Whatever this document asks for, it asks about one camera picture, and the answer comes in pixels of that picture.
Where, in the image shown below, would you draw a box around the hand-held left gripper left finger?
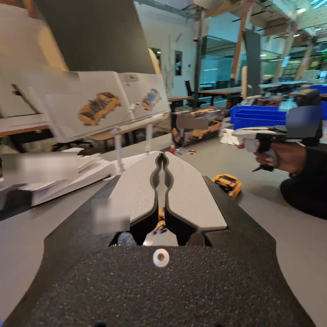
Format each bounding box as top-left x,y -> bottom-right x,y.
109,152 -> 164,245

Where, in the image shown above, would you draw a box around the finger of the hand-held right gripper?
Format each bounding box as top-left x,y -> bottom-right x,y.
231,126 -> 282,140

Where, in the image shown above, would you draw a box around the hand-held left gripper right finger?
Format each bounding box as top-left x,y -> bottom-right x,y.
163,152 -> 228,246

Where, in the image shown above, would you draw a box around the orange lego car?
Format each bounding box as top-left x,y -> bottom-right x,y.
213,174 -> 243,200

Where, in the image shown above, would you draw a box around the person's right forearm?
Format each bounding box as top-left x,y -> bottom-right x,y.
280,147 -> 327,220

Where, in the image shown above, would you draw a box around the lego set box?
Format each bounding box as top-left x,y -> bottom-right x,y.
171,108 -> 226,148

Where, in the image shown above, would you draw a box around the pile of loose lego pieces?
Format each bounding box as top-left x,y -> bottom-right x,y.
153,207 -> 169,235

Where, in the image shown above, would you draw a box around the person's right hand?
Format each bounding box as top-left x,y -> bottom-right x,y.
237,142 -> 307,177

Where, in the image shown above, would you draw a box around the blue plastic bin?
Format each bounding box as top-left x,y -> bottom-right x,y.
229,105 -> 290,131
308,84 -> 327,103

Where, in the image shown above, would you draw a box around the white crumpled cloth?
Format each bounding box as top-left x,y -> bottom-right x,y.
220,128 -> 242,146

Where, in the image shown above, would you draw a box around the white book stand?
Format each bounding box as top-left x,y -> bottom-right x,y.
108,102 -> 165,172

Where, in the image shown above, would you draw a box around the white paper bag pile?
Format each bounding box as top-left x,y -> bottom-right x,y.
0,147 -> 116,207

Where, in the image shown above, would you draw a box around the wooden-top table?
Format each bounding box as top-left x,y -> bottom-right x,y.
198,86 -> 246,108

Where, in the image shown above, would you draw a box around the black office chair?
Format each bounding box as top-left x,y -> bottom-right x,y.
184,80 -> 208,108

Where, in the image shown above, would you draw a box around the wooden roof beams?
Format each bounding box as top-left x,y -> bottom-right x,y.
194,0 -> 327,82

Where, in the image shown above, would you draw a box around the open instruction booklet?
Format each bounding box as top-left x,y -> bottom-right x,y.
46,71 -> 171,142

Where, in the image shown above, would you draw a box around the white cardboard box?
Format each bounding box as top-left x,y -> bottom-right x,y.
0,5 -> 69,119

